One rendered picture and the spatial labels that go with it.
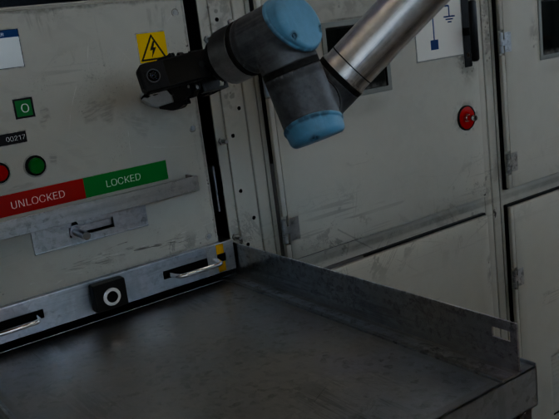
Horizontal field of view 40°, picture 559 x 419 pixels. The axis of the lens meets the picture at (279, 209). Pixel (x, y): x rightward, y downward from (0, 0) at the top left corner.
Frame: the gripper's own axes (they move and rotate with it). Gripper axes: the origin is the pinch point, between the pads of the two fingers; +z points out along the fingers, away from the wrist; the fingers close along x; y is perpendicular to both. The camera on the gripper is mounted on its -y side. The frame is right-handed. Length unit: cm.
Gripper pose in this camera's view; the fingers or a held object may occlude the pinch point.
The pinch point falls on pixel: (142, 97)
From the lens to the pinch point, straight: 137.3
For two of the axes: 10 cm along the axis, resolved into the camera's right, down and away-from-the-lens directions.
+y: 6.3, -2.5, 7.3
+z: -7.1, 2.0, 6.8
